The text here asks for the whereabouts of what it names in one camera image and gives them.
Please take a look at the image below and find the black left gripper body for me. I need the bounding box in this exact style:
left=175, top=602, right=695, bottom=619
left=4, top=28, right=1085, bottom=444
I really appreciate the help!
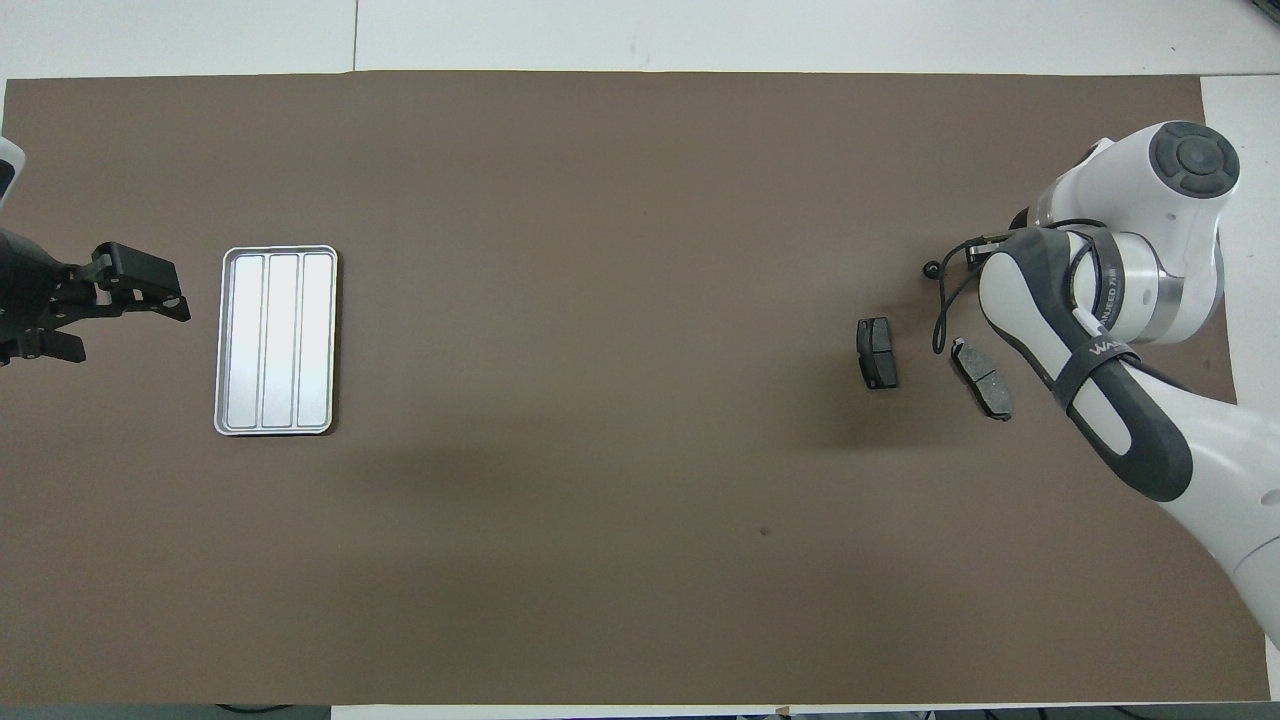
left=0, top=228, right=81, bottom=346

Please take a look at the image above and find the silver metal tray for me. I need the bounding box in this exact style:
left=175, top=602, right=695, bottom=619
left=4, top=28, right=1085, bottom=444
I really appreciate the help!
left=213, top=245, right=339, bottom=437

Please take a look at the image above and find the long dark grey brake pad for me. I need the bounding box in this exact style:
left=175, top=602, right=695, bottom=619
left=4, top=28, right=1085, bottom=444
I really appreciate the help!
left=949, top=338, right=1014, bottom=422

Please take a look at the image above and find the short dark grey brake pad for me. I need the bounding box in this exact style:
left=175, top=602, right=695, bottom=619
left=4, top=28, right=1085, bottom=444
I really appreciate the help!
left=856, top=317, right=900, bottom=391

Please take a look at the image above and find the brown paper table mat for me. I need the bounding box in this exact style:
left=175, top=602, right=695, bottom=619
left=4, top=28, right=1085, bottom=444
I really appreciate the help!
left=0, top=70, right=1273, bottom=707

